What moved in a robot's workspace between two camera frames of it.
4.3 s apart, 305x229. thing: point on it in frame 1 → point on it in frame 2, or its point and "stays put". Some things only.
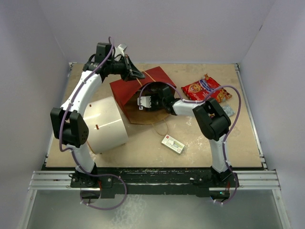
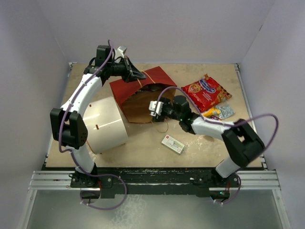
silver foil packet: x=228 y=110 stays put
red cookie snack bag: x=199 y=89 stays put
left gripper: x=131 y=72 stays put
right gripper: x=153 y=97 → x=161 y=118
